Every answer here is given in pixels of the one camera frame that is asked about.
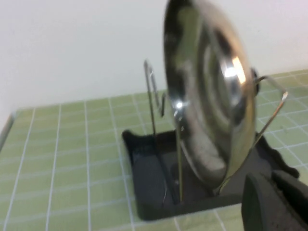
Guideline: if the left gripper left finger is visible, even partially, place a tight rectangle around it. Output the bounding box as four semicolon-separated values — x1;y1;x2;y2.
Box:
242;172;298;231

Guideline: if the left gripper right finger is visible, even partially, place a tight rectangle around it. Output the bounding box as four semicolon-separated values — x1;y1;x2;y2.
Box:
271;169;308;231

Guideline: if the steel pot lid black knob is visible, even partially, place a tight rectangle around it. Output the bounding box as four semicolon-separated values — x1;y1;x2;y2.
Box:
163;0;260;193

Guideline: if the black plastic rack tray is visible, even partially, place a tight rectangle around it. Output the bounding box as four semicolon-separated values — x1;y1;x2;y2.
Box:
121;129;300;221

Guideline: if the green grid mat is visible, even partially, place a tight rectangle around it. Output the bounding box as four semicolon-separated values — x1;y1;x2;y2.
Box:
0;69;308;231

